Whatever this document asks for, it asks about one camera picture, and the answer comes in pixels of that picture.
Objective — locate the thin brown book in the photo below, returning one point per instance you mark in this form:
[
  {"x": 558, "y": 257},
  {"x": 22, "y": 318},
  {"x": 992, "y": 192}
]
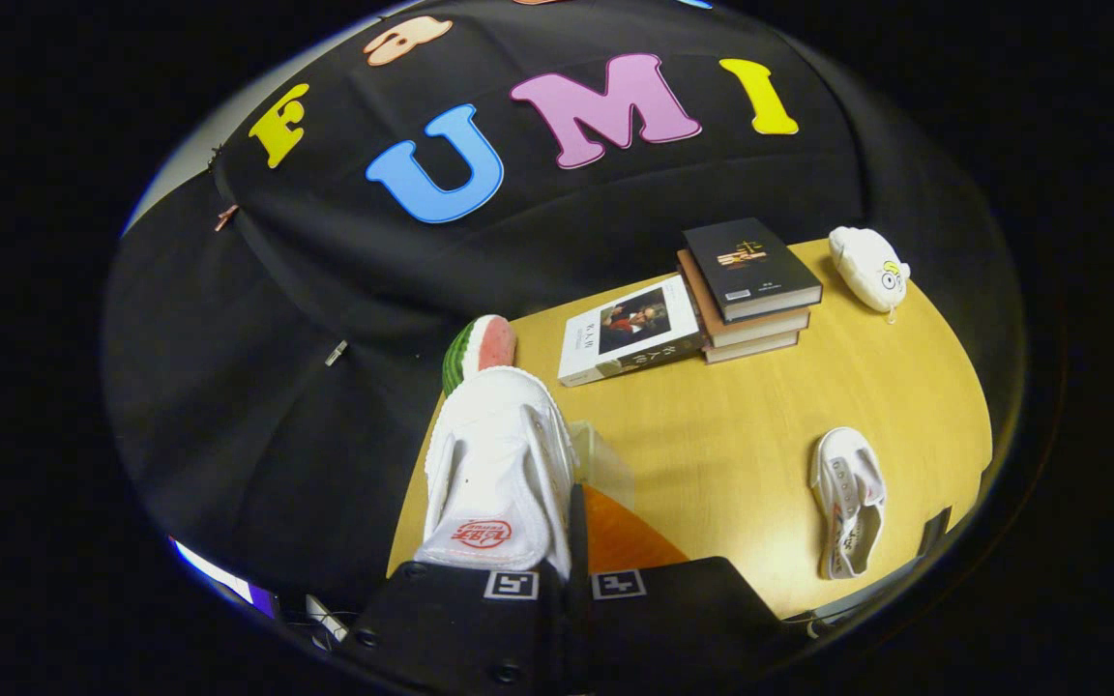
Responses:
[{"x": 750, "y": 350}]

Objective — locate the white plush toy with eyes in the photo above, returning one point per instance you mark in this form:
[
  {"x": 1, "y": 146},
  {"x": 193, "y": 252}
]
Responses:
[{"x": 866, "y": 266}]

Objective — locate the brown cover book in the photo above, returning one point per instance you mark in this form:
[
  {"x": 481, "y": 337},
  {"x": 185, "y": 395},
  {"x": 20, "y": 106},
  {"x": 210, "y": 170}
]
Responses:
[{"x": 760, "y": 327}]

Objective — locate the computer monitor screen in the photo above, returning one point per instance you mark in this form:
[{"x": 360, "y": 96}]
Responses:
[{"x": 228, "y": 580}]

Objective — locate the white canvas shoe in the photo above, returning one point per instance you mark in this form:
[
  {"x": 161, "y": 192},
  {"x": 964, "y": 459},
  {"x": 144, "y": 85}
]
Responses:
[
  {"x": 499, "y": 464},
  {"x": 847, "y": 503}
]

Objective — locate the watermelon slice plush toy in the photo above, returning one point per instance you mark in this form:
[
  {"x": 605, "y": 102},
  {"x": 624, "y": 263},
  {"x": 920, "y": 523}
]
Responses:
[{"x": 480, "y": 350}]

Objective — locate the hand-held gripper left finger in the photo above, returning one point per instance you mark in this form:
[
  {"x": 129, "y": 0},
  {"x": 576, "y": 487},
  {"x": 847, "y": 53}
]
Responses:
[{"x": 451, "y": 628}]

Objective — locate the wooden clothes peg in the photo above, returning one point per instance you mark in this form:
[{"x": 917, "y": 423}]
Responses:
[{"x": 226, "y": 217}]

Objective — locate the beige fabric storage box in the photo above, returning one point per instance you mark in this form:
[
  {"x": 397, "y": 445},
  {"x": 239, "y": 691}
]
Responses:
[{"x": 605, "y": 464}]

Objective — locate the black table edge bracket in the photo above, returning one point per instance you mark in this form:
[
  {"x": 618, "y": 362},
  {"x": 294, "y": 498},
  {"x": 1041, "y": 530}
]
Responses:
[{"x": 935, "y": 532}]

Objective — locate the black hardcover book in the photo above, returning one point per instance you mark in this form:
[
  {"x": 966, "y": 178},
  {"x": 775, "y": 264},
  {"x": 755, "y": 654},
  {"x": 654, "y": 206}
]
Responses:
[{"x": 750, "y": 266}]

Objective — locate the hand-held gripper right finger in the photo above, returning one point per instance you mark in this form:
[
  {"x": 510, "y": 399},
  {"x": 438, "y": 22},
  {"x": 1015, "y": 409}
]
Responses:
[{"x": 673, "y": 619}]

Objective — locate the white book with portrait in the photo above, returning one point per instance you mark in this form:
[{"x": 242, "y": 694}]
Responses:
[{"x": 630, "y": 333}]

